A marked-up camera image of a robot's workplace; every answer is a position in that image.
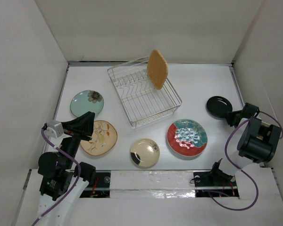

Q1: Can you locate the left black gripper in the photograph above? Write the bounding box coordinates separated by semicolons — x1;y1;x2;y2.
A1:
60;110;95;168

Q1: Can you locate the small black plate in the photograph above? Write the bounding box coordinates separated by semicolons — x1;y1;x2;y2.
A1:
206;96;233;118

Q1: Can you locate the orange woven square plate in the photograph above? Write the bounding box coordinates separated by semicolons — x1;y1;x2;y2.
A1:
147;49;168;89

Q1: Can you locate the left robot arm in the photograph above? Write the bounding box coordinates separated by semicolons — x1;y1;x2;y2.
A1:
33;112;96;226

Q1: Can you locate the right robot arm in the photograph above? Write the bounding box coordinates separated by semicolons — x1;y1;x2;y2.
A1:
206;97;283;186

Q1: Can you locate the beige bird painted plate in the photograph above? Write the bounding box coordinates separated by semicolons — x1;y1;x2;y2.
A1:
80;120;118;156

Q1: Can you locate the teal flower plate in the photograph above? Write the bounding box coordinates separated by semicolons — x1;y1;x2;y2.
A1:
70;90;104;117

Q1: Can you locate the red and teal plate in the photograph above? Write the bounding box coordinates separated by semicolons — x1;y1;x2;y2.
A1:
166;119;208;158

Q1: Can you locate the cream bowl with black marks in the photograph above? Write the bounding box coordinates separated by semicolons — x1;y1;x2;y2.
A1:
130;138;160;168

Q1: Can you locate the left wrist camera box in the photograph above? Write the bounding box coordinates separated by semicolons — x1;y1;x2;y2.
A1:
43;120;64;139

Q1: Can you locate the metal base rail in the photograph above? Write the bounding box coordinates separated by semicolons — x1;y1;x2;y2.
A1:
81;170;239;199

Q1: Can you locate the silver wire dish rack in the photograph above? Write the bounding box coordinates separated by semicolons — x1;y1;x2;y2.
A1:
107;56;182;128

